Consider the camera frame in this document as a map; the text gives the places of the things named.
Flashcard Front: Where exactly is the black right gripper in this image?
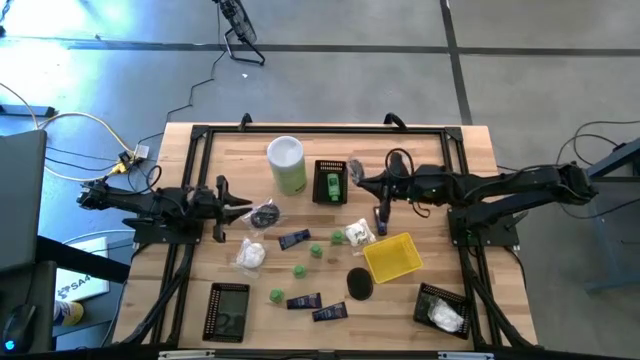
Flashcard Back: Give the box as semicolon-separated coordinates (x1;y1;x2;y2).
356;151;429;225

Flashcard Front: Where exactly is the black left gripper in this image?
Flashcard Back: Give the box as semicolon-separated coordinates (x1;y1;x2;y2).
191;173;254;245

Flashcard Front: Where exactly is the dark blue DSC tube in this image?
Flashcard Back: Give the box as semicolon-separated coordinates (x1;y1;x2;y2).
277;228;312;252
373;205;390;237
285;292;324;311
311;301;350;323

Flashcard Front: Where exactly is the white pouch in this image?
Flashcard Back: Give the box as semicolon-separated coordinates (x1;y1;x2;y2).
229;236;268;279
343;217;378;256
428;298;465;334

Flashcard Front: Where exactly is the yellow slotted plastic basket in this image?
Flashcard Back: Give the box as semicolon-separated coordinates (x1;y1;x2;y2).
362;231;425;285

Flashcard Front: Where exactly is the black oval hairbrush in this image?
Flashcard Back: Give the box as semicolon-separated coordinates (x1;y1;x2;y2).
346;266;375;302

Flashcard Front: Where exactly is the black slotted plastic basket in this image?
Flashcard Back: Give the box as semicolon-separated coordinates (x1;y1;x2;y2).
412;282;472;341
201;282;251;344
311;159;349;206

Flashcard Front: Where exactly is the green white disinfecting wipes canister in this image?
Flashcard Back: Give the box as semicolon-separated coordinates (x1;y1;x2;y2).
266;135;308;197

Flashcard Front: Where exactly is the silver aluminium bar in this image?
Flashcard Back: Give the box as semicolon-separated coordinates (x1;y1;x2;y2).
437;351;495;360
158;349;216;359

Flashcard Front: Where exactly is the black floor fan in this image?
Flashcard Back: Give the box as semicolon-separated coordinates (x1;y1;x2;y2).
213;0;267;67

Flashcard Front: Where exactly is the white printed box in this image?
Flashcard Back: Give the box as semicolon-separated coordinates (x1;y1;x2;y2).
53;235;111;303

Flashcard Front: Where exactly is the yellow white round object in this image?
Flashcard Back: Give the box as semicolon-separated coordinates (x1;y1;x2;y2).
53;299;85;327

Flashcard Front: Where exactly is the grey computer case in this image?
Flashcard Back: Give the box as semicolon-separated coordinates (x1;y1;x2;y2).
0;128;49;274

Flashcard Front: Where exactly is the black desk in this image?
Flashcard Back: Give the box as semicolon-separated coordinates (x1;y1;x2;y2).
0;234;132;354

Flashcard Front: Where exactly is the black floor bar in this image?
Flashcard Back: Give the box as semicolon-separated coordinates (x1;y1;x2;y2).
0;103;57;118

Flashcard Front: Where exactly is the black computer mouse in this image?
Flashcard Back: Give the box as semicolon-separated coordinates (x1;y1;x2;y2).
1;303;37;354

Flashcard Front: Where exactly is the black aluminium table frame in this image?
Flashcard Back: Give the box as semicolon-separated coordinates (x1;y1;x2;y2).
112;123;539;360

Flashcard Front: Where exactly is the black floor cable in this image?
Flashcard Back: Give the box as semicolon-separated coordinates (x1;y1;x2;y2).
549;118;640;239
135;4;224;146

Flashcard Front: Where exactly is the cream floor cable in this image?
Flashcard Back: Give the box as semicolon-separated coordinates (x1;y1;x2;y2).
0;82;139;182

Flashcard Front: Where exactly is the grey metal table frame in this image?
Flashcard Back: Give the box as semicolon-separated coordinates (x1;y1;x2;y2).
552;137;640;294

